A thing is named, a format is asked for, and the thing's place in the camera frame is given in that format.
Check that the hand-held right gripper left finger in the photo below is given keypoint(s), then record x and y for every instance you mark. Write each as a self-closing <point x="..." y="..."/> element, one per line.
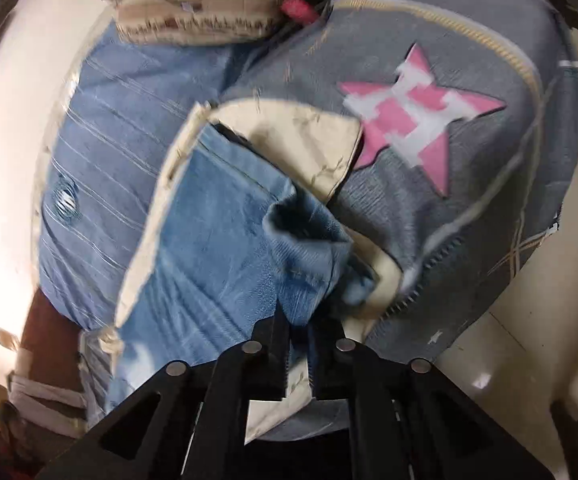
<point x="269" y="360"/>

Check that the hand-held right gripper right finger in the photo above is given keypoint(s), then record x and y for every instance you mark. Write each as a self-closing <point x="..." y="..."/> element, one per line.
<point x="329" y="365"/>

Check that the blue denim pants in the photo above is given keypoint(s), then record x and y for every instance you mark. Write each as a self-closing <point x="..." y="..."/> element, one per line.
<point x="209" y="240"/>

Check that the brown headboard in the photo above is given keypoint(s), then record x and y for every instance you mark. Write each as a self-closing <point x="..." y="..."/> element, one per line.
<point x="49" y="330"/>

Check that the pale grey cloth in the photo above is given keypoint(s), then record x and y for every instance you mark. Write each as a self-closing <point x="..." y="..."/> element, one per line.
<point x="44" y="400"/>

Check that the blue plaid quilt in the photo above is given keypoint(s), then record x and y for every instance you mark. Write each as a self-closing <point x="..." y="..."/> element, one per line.
<point x="119" y="125"/>

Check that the red plastic object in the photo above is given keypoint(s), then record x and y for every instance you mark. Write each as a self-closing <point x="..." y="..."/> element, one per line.
<point x="296" y="7"/>

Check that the grey star-print bed sheet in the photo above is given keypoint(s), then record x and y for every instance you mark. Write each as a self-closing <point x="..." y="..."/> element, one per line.
<point x="469" y="35"/>

